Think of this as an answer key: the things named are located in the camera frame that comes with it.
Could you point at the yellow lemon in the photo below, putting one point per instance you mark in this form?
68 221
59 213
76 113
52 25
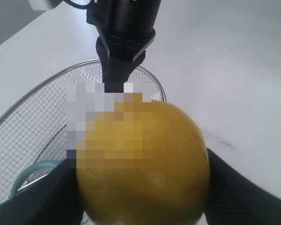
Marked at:
142 163

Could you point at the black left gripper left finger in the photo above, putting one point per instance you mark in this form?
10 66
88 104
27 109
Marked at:
54 200

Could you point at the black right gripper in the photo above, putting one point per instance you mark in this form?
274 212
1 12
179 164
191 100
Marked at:
126 29

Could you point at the metal wire mesh basket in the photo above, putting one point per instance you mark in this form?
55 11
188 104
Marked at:
34 128

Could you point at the teal handled peeler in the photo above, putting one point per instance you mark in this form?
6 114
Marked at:
20 179

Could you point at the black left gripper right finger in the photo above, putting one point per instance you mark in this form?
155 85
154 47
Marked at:
235 200

